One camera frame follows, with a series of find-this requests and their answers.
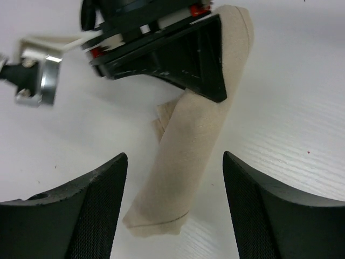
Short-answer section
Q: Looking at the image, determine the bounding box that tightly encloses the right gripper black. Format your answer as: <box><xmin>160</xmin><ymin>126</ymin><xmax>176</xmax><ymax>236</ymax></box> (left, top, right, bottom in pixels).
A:
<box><xmin>80</xmin><ymin>1</ymin><xmax>227</xmax><ymax>103</ymax></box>

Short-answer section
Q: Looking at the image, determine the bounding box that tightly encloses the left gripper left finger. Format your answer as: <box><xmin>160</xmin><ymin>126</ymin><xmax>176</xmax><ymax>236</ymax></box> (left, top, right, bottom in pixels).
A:
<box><xmin>1</xmin><ymin>153</ymin><xmax>128</xmax><ymax>258</ymax></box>

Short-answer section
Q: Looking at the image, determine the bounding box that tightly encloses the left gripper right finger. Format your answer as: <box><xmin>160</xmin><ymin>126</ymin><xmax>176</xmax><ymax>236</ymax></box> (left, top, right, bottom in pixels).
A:
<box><xmin>223</xmin><ymin>152</ymin><xmax>344</xmax><ymax>258</ymax></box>

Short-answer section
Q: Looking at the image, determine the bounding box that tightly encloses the beige cloth napkin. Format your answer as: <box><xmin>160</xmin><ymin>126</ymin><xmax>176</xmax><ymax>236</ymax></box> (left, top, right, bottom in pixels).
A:
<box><xmin>123</xmin><ymin>5</ymin><xmax>254</xmax><ymax>237</ymax></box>

